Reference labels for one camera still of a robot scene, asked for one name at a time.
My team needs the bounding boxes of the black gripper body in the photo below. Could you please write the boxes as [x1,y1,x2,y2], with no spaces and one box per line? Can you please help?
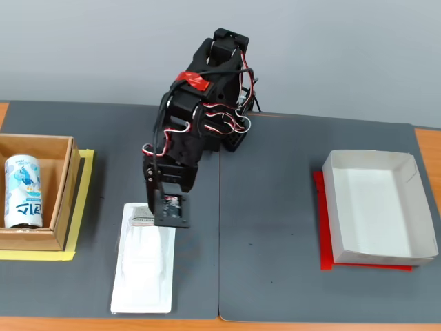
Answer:
[142,153,199,194]

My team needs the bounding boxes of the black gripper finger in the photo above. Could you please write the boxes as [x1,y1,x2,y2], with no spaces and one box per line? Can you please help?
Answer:
[144,179,163,222]

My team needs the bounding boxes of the white plastic blister package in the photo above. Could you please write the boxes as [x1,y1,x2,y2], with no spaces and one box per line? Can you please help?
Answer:
[110,202,176,315]

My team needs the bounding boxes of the brown cardboard box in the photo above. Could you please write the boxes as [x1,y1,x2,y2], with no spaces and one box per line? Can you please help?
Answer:
[0,133,82,252]

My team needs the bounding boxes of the gray paper box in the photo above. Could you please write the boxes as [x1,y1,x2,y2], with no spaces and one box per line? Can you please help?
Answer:
[322,149,439,268]

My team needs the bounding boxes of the yellow masking tape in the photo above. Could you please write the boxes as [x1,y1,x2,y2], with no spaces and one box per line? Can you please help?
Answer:
[0,148,95,262]

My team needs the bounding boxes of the gray table mat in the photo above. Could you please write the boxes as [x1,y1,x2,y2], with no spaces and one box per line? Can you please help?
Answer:
[218,112,441,324]
[0,100,221,320]

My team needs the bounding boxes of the red tape strip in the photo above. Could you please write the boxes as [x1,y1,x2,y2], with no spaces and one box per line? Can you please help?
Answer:
[174,71,212,92]

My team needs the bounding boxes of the white blue drink can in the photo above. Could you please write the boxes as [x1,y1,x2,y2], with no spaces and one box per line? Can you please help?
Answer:
[3,154,44,229]

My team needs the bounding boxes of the red paper sheet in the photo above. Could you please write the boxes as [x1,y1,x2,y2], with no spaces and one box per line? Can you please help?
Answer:
[312,171,413,272]

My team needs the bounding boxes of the black square wrist camera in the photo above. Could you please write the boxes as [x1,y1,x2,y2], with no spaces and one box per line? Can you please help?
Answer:
[154,190,192,230]

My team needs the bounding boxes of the red white servo wires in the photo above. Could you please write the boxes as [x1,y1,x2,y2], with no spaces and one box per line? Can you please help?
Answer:
[141,44,254,158]

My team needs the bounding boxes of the black camera cable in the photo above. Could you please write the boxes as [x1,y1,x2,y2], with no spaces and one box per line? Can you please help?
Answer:
[151,67,256,194]

